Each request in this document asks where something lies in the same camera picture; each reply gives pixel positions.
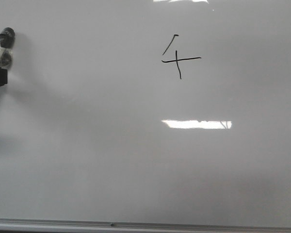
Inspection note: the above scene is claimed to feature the aluminium whiteboard frame rail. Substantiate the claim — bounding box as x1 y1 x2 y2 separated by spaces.
0 218 291 233

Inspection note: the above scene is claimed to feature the white whiteboard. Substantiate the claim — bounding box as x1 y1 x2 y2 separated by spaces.
0 0 291 227

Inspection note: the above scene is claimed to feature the white black-tipped whiteboard marker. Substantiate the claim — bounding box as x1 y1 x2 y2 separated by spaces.
0 27 16 68

